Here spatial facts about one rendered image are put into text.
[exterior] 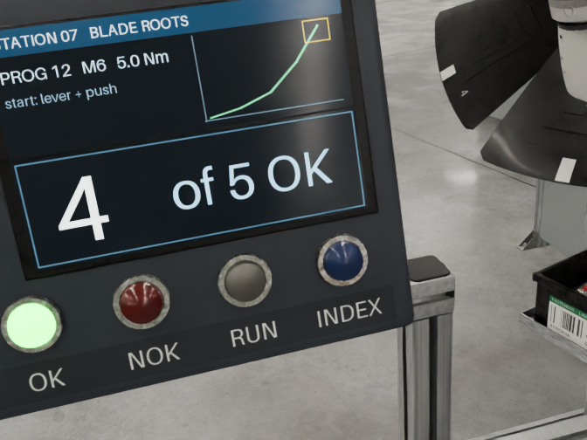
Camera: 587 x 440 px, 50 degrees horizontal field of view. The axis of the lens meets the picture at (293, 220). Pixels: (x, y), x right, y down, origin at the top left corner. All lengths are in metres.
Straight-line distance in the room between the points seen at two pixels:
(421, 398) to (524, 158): 0.47
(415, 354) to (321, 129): 0.20
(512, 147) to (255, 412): 1.26
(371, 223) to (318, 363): 1.74
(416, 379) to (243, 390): 1.55
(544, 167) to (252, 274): 0.61
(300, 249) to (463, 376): 1.71
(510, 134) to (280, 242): 0.62
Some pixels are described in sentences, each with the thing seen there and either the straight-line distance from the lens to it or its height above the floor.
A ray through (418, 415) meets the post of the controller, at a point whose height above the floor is 0.94.
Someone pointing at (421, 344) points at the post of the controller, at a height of 1.01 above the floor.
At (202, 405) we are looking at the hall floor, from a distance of 1.97.
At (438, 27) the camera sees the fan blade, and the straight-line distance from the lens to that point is 1.21.
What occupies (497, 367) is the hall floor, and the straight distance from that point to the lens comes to 2.05.
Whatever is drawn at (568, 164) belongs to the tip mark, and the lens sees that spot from 0.86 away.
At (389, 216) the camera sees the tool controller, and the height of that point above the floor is 1.13.
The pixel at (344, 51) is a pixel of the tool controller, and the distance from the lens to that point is 0.31.
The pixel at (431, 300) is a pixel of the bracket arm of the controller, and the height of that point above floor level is 1.04.
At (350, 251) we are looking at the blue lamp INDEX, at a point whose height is 1.12.
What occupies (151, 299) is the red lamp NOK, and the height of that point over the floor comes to 1.12.
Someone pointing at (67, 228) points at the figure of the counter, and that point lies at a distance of 0.30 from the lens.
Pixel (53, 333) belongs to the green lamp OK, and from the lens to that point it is 0.31.
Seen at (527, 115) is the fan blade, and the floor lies 1.01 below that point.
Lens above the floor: 1.27
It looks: 25 degrees down
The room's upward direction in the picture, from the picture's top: 6 degrees counter-clockwise
